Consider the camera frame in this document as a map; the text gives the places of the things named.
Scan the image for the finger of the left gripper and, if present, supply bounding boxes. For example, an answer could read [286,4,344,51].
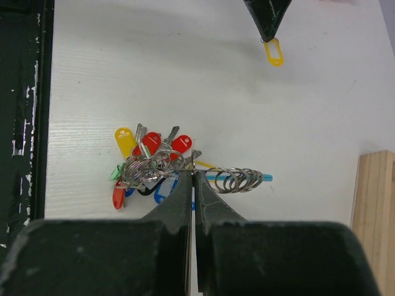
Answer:
[244,0,273,42]
[268,0,292,40]

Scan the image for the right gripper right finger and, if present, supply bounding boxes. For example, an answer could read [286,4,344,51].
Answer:
[194,172,380,295]

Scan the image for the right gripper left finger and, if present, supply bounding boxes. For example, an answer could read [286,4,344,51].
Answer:
[1,173,193,295]

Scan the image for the key with yellow tag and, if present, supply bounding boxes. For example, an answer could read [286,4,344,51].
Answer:
[261,38,284,67]

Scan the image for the metal key organizer with keys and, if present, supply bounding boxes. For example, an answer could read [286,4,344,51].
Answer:
[110,124,273,210]

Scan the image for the wooden clothes rack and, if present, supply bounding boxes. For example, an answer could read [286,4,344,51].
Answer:
[351,150,394,295]

